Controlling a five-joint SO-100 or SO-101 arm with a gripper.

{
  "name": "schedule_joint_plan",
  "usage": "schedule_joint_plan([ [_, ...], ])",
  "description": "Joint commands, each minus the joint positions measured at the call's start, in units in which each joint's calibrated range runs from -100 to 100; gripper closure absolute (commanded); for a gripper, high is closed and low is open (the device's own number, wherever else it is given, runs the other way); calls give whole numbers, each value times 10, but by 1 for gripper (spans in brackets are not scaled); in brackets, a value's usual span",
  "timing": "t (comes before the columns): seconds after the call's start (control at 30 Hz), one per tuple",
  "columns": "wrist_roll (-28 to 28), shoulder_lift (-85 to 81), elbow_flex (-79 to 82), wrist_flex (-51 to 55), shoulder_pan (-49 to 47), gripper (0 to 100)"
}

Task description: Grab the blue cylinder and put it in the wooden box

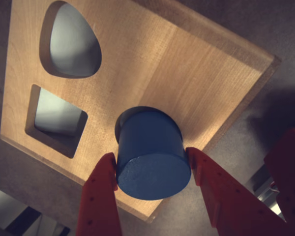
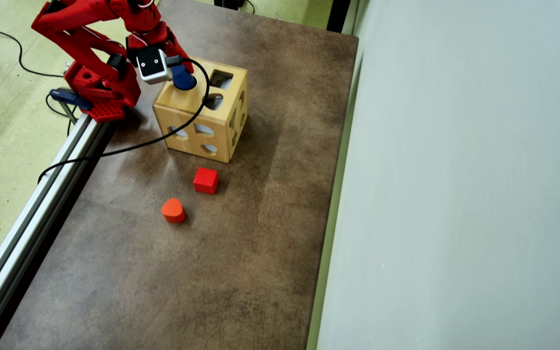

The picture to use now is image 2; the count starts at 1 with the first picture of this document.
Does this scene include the orange teardrop wooden block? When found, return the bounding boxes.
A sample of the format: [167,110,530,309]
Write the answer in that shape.
[160,197,187,224]

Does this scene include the black object with cable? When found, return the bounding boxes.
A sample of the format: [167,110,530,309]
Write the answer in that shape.
[213,0,257,15]

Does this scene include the blue wooden cylinder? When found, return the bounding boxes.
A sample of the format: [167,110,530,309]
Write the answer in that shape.
[170,63,197,91]

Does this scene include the red wooden cube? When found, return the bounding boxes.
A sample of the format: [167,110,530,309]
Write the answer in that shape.
[193,167,220,195]

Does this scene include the black camera cable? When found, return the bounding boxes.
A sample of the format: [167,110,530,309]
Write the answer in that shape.
[37,55,211,184]

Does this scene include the short black looped cable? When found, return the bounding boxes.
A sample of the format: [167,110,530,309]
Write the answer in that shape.
[45,93,74,137]

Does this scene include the long black floor cable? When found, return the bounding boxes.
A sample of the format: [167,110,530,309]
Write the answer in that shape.
[0,28,66,78]

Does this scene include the dark vertical post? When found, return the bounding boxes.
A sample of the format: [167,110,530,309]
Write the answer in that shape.
[326,0,353,35]

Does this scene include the blue table clamp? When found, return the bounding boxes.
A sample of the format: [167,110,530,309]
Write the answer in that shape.
[49,87,92,125]

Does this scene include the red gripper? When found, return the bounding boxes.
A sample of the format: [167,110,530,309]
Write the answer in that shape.
[125,22,195,75]

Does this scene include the aluminium profile rail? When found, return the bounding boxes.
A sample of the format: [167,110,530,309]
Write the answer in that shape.
[0,114,111,350]

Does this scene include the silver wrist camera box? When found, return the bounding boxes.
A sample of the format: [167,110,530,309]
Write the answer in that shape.
[136,45,173,86]

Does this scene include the wooden shape sorter box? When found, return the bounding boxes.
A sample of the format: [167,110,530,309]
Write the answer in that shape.
[152,53,249,164]

